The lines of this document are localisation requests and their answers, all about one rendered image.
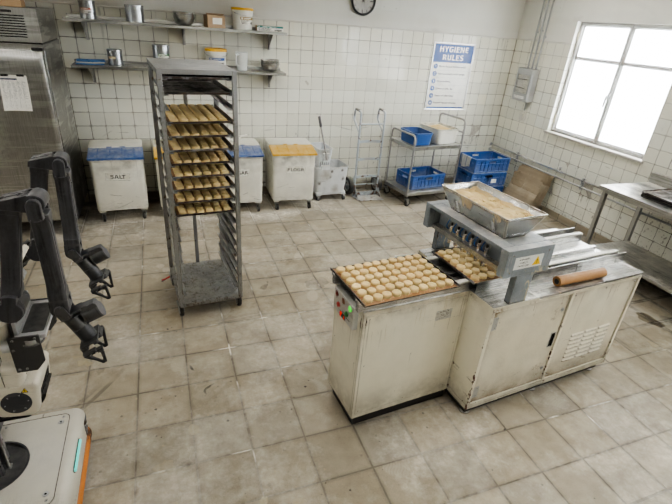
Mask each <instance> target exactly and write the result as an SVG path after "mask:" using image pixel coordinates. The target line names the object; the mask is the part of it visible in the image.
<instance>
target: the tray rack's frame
mask: <svg viewBox="0 0 672 504"><path fill-rule="evenodd" d="M147 68H148V77H149V86H150V95H151V104H152V113H153V122H154V131H155V140H156V149H157V158H158V168H159V177H160V186H161V195H162V204H163V213H164V222H165V231H166V240H167V249H168V258H169V268H170V271H168V272H169V276H172V279H173V283H174V287H175V290H176V294H177V298H178V300H176V302H177V306H178V311H179V313H180V310H179V306H180V304H179V294H178V285H177V275H176V269H175V266H174V265H173V259H172V249H171V240H170V230H169V221H168V211H167V202H166V192H165V183H164V173H163V164H162V154H161V145H160V136H159V126H158V117H157V107H156V98H155V88H154V79H153V70H154V72H155V73H156V70H155V68H161V73H162V74H179V75H220V76H232V71H231V70H234V69H232V68H230V67H228V66H226V65H224V64H222V63H220V62H218V61H216V60H194V59H168V58H147ZM193 229H194V242H195V254H196V262H192V263H185V264H182V266H183V269H184V272H185V275H183V276H184V279H185V283H186V285H184V286H185V290H186V293H187V295H185V296H183V299H184V307H190V306H195V305H201V304H207V303H212V302H218V301H224V300H229V299H236V302H237V298H239V294H238V287H235V286H234V284H233V282H232V279H231V277H230V275H229V273H228V271H227V269H226V267H225V265H224V263H223V261H222V259H214V260H207V261H200V260H199V247H198V233H197V220H196V215H194V216H193Z"/></svg>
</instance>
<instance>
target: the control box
mask: <svg viewBox="0 0 672 504"><path fill-rule="evenodd" d="M336 291H338V296H337V295H336ZM342 298H344V300H345V303H344V304H343V303H342ZM337 302H339V303H340V307H337V304H336V303H337ZM349 306H350V307H351V312H350V311H349ZM334 308H335V309H336V310H337V312H338V313H339V315H341V317H342V319H343V317H344V321H345V322H346V323H347V325H348V326H349V327H350V329H351V330H357V325H358V316H359V313H357V311H356V310H355V308H356V303H355V302H354V301H353V299H352V298H351V297H350V296H349V295H348V294H347V292H346V291H345V290H344V289H343V288H342V287H341V285H336V286H335V294H334ZM340 311H341V312H340ZM346 311H347V313H348V317H345V315H344V312H346ZM340 313H341V314H340ZM343 315H344V316H343Z"/></svg>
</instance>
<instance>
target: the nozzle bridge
mask: <svg viewBox="0 0 672 504"><path fill-rule="evenodd" d="M449 220H450V221H449ZM448 221H449V223H448V226H447V227H448V228H450V225H451V223H452V222H453V223H454V226H455V224H456V223H457V225H456V226H455V228H454V232H456V231H457V229H458V226H460V231H461V229H462V228H464V229H463V230H462V232H461V236H463V234H464V232H465V231H467V235H468V234H469V233H470V232H471V233H470V234H469V236H468V241H469V240H470V238H471V236H472V235H474V240H475V239H476V238H477V237H478V238H477V240H476V241H475V245H477V243H478V242H479V240H482V241H481V246H482V244H483V243H484V242H485V241H486V243H485V244H484V245H483V247H482V250H485V247H486V245H487V244H489V251H488V254H487V256H484V255H483V254H484V252H483V251H482V250H481V247H480V251H476V247H475V246H474V242H473V246H472V247H471V246H469V242H468V241H467V240H466V241H465V242H463V241H462V237H460V235H459V237H458V238H457V237H455V236H456V233H454V232H453V233H449V230H450V229H448V228H447V227H446V225H447V222H448ZM423 225H424V226H426V227H427V228H428V227H432V228H434V229H435V232H434V237H433V242H432V248H433V249H434V250H436V249H442V248H449V246H450V243H447V238H448V239H450V240H451V241H453V242H454V243H456V244H457V245H459V246H460V247H462V248H463V249H465V250H466V251H468V252H469V253H471V254H472V255H473V256H475V257H476V258H478V259H479V260H481V261H482V262H484V263H485V264H487V265H488V266H490V267H491V268H493V269H494V270H496V275H497V276H498V277H499V278H501V279H506V278H510V281H509V284H508V288H507V291H506V294H505V298H504V302H506V303H507V304H513V303H518V302H522V301H525V298H526V295H527V292H528V288H529V285H530V282H531V279H532V276H533V273H535V272H539V271H544V270H547V269H548V266H549V263H550V260H551V257H552V254H553V251H554V248H555V245H556V244H555V243H553V242H551V241H549V240H547V239H545V238H544V237H542V236H540V235H538V234H536V233H534V232H532V231H530V232H529V233H528V234H527V235H525V236H520V237H513V238H507V239H503V238H501V237H500V236H498V235H496V234H495V233H493V232H491V231H490V230H488V229H486V228H484V227H483V226H481V225H479V224H478V223H476V222H474V221H473V220H471V219H469V218H467V217H466V216H464V215H462V214H461V213H459V212H457V211H456V210H454V209H452V208H451V207H450V204H449V201H448V200H438V201H429V202H427V204H426V210H425V216H424V221H423Z"/></svg>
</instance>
